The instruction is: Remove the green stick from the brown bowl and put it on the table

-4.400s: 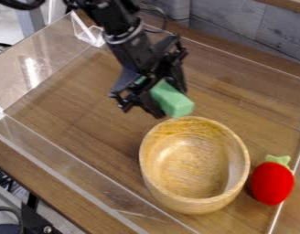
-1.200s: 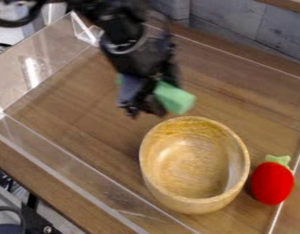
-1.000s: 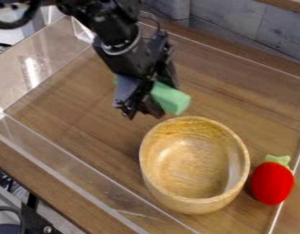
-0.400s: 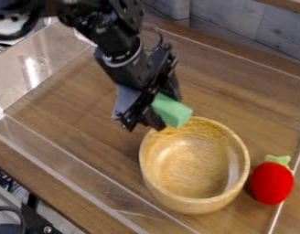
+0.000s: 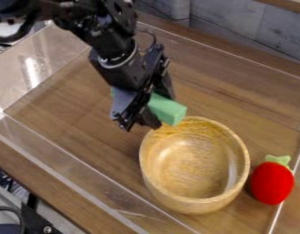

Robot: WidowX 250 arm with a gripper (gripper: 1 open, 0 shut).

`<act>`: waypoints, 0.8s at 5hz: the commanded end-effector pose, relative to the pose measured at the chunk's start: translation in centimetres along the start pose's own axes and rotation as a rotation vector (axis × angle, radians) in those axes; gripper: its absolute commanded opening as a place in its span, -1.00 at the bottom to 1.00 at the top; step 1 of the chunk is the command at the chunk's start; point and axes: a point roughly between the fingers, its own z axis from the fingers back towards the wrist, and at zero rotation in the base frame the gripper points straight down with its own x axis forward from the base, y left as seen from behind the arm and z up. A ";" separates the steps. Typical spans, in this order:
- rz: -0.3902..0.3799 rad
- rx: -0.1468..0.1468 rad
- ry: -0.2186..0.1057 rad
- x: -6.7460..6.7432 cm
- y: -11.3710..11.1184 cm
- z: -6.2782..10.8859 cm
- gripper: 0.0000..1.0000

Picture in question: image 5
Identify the black table clamp base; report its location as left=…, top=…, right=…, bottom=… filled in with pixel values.
left=0, top=200, right=64, bottom=234

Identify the clear acrylic tray enclosure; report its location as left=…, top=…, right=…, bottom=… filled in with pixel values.
left=0, top=16, right=300, bottom=234

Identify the red toy strawberry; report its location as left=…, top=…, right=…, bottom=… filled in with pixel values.
left=250, top=154, right=295, bottom=205

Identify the green rectangular stick block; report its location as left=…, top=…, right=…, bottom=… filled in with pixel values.
left=110, top=87, right=190, bottom=126

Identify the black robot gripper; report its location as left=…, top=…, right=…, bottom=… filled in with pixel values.
left=90, top=44, right=176, bottom=130

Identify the brown wooden bowl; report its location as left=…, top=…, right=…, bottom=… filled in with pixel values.
left=139, top=116, right=251, bottom=215

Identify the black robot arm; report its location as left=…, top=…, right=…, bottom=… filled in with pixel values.
left=0, top=0, right=175, bottom=131

